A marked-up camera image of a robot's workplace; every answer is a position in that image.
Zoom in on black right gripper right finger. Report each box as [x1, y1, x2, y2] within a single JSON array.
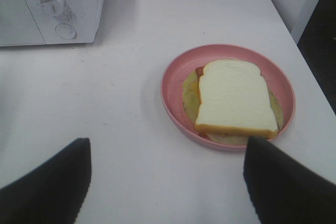
[[243, 137, 335, 223]]

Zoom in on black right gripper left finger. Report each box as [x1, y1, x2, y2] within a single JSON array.
[[1, 138, 91, 223]]

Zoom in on white bread sandwich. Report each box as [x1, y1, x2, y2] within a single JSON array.
[[182, 59, 284, 133]]

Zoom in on pink round plate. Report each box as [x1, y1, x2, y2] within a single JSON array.
[[160, 44, 296, 151]]

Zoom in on white round door button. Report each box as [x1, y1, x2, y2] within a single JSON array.
[[55, 24, 77, 39]]

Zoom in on white microwave door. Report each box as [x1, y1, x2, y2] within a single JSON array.
[[1, 0, 45, 46]]

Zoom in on white microwave knob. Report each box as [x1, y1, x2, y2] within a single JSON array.
[[39, 0, 66, 17]]

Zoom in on white microwave oven body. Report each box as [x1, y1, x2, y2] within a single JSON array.
[[0, 0, 109, 47]]

